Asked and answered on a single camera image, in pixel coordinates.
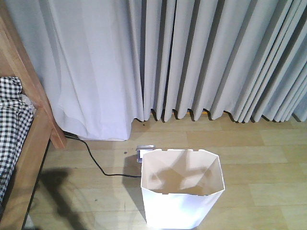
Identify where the white plastic trash bin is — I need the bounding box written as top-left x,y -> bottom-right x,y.
141,149 -> 225,230

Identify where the grey curtain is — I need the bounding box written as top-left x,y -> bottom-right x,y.
5,0 -> 307,140

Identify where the floor power outlet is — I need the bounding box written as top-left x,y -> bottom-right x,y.
136,145 -> 156,163

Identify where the wooden bed frame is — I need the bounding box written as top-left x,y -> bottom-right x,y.
0,0 -> 68,230

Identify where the black power cord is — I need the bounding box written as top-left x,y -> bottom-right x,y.
64,133 -> 142,178

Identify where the checkered bedding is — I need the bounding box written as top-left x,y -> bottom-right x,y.
0,77 -> 34,200

